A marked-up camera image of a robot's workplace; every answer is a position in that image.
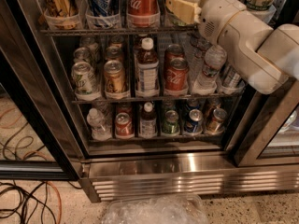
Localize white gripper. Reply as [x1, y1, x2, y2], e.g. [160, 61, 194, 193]
[165, 0, 247, 46]

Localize clear water bottle shelf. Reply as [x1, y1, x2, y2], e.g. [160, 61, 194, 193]
[87, 108, 111, 141]
[197, 45, 227, 88]

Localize top wire shelf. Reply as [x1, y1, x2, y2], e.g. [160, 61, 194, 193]
[40, 25, 199, 36]

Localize brown tea bottle middle shelf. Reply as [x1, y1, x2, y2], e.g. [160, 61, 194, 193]
[136, 37, 159, 92]

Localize blue can top shelf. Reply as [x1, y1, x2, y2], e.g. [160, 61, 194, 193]
[84, 0, 121, 18]

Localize clear water bottle bottom shelf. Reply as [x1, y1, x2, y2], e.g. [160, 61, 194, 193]
[87, 108, 111, 141]

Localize clear water bottle middle shelf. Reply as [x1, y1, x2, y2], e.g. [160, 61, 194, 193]
[197, 45, 227, 88]

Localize red cola can middle shelf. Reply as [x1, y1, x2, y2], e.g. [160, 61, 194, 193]
[164, 57, 189, 91]

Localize brown tea bottle bottom shelf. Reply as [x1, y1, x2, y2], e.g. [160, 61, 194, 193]
[139, 102, 157, 138]

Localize red cola can top shelf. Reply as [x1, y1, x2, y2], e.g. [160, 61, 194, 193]
[128, 0, 157, 16]

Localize middle wire shelf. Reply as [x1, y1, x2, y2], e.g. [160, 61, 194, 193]
[71, 93, 242, 105]

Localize orange cable on floor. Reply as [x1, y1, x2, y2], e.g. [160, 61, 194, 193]
[45, 180, 64, 224]

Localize brown tea bottle shelf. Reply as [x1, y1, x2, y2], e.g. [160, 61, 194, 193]
[139, 102, 157, 138]
[136, 37, 159, 92]

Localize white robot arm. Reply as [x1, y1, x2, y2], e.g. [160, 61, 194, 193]
[165, 0, 299, 94]

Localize red cola can bottom shelf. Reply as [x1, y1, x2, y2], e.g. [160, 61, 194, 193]
[115, 112, 134, 139]

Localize blue can bottom shelf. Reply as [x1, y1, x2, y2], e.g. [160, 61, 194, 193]
[184, 109, 203, 133]

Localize fridge glass door left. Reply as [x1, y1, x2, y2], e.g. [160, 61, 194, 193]
[0, 0, 83, 180]

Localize red cola can shelf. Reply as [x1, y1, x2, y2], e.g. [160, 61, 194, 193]
[128, 0, 157, 16]
[164, 57, 189, 91]
[115, 112, 134, 139]

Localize white green can middle shelf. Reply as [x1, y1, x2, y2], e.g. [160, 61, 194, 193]
[71, 62, 101, 100]

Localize gold can shelf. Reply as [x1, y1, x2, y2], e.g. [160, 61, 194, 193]
[45, 0, 78, 18]
[104, 60, 126, 93]
[206, 108, 227, 134]

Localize gold can top shelf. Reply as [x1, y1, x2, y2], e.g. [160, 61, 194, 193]
[45, 0, 78, 18]

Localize gold can middle shelf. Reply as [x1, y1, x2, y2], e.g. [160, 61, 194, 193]
[104, 60, 126, 93]

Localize clear plastic bag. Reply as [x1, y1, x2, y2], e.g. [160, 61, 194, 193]
[101, 194, 209, 224]

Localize gold can bottom shelf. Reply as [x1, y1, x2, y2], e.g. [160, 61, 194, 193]
[206, 108, 227, 134]

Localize stainless steel fridge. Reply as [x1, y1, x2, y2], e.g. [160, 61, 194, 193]
[1, 0, 299, 203]

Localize black cables on floor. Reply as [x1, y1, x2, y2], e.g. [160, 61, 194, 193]
[0, 180, 82, 224]

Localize blue can shelf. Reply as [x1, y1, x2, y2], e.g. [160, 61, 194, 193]
[84, 0, 121, 18]
[184, 109, 203, 133]

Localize wire shelf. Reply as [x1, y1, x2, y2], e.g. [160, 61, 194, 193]
[71, 93, 242, 105]
[40, 25, 199, 36]

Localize silver can middle shelf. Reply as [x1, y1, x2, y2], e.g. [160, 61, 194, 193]
[222, 63, 241, 88]

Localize green can bottom shelf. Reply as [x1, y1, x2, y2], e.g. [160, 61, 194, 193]
[162, 110, 179, 135]

